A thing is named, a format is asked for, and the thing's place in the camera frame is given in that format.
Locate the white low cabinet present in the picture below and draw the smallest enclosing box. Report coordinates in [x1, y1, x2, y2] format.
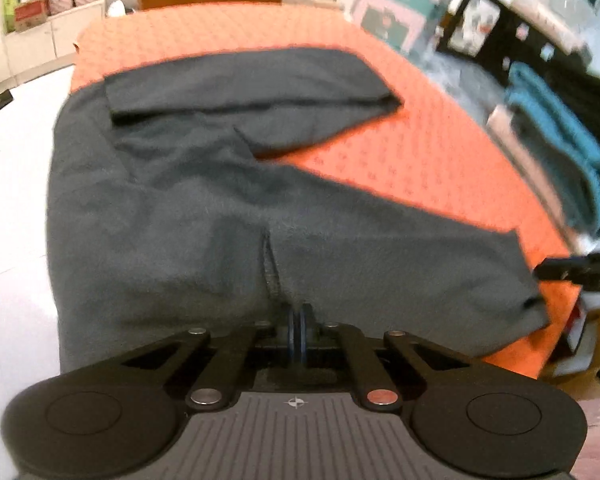
[0, 0, 107, 97]

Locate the teal folded towel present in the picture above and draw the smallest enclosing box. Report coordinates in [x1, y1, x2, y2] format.
[505, 60, 600, 239]

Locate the grey garment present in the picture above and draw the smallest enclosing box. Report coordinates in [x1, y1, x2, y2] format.
[47, 47, 552, 377]

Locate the orange patterned mat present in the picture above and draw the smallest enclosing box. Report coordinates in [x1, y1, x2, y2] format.
[72, 2, 584, 382]

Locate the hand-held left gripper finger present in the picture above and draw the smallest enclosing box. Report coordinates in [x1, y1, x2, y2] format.
[120, 305, 297, 412]
[300, 303, 477, 413]

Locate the red and brown cardboard box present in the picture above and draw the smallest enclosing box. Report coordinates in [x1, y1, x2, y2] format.
[12, 0, 52, 34]

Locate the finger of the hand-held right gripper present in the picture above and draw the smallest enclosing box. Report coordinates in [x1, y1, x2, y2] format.
[534, 250, 600, 295]

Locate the pink folded towel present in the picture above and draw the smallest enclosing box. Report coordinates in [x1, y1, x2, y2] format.
[485, 105, 583, 243]

